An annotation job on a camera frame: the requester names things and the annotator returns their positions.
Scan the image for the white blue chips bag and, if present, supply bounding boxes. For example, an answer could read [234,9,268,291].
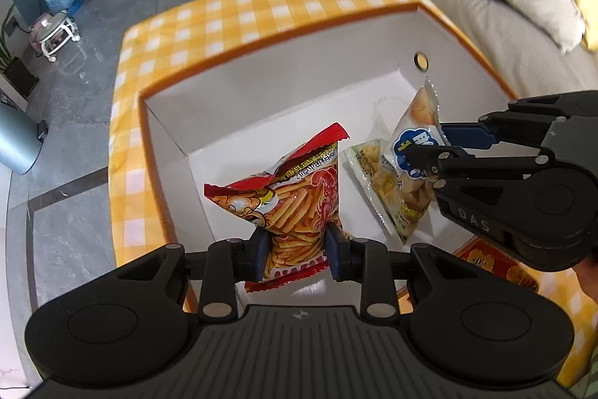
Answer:
[372,80,447,242]

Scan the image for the large red snack bag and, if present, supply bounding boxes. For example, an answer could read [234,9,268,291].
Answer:
[455,236,539,294]

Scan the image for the red fries snack bag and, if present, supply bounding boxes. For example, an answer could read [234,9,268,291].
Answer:
[204,123,349,293]

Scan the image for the person's hand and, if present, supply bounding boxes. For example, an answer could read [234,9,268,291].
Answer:
[573,256,598,303]

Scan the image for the green yellow snack bag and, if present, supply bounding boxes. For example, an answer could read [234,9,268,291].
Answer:
[343,139,398,238]

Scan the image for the beige sofa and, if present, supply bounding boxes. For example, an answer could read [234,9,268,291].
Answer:
[431,0,597,98]

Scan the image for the orange cardboard box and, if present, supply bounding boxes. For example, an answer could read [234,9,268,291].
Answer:
[140,6,510,251]

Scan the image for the silver trash can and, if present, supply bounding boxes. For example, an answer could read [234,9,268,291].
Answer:
[0,96,47,175]

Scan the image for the white rolling stool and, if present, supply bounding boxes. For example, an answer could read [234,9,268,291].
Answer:
[30,10,80,63]

